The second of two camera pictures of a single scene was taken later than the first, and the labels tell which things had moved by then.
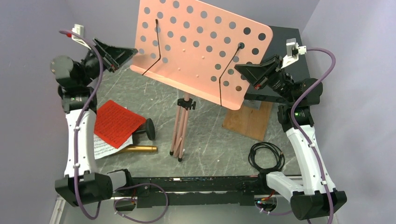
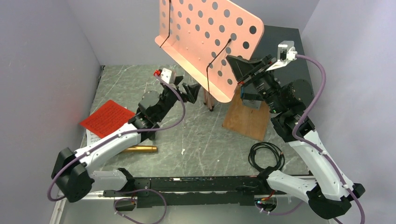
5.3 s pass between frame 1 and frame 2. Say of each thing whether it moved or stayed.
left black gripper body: moved
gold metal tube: stayed
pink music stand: moved
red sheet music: stayed
